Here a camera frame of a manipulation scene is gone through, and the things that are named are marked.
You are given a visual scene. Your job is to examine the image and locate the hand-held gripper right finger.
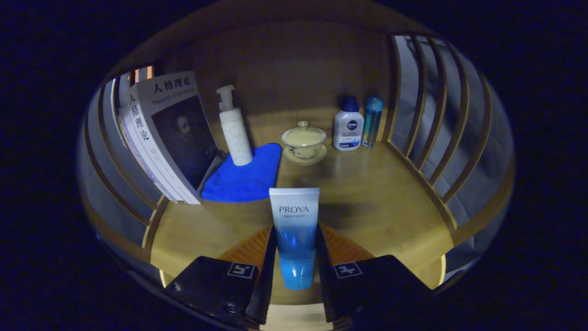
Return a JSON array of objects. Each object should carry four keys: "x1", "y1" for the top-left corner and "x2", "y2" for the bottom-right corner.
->
[{"x1": 315, "y1": 224, "x2": 433, "y2": 325}]

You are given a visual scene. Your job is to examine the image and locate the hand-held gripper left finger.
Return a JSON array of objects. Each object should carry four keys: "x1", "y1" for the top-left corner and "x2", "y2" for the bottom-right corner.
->
[{"x1": 163, "y1": 224, "x2": 278, "y2": 326}]

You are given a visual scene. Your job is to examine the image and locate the blue and white cosmetic tube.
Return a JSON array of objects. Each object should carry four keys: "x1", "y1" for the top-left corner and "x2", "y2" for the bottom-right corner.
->
[{"x1": 269, "y1": 187, "x2": 321, "y2": 291}]

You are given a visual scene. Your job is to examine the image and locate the wooden countertop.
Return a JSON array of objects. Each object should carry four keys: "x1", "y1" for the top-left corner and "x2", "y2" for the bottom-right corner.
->
[{"x1": 151, "y1": 108, "x2": 453, "y2": 306}]

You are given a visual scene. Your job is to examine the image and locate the brown wooden cabinet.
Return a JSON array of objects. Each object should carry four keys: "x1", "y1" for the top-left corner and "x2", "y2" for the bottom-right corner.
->
[{"x1": 76, "y1": 0, "x2": 515, "y2": 331}]

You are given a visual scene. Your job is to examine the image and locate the blue folded cloth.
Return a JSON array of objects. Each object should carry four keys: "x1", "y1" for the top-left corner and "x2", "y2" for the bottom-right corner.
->
[{"x1": 201, "y1": 143, "x2": 283, "y2": 203}]

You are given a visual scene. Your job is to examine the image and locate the beige lidded tea cup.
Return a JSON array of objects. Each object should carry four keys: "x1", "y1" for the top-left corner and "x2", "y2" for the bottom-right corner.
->
[{"x1": 281, "y1": 120, "x2": 328, "y2": 166}]

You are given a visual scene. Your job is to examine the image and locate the white pump bottle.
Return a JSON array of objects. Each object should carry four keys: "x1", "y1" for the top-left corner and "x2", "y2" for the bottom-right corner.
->
[{"x1": 216, "y1": 85, "x2": 254, "y2": 166}]

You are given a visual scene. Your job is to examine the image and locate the white lotion bottle blue cap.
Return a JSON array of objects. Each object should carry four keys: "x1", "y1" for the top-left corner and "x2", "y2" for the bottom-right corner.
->
[{"x1": 333, "y1": 95, "x2": 365, "y2": 151}]

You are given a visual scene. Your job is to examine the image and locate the slim teal bottle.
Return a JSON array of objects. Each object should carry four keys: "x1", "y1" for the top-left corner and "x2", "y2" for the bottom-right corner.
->
[{"x1": 362, "y1": 96, "x2": 384, "y2": 148}]

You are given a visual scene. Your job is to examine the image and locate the white book with dark cover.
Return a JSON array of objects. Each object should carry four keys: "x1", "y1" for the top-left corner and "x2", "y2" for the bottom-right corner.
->
[{"x1": 129, "y1": 70, "x2": 226, "y2": 204}]

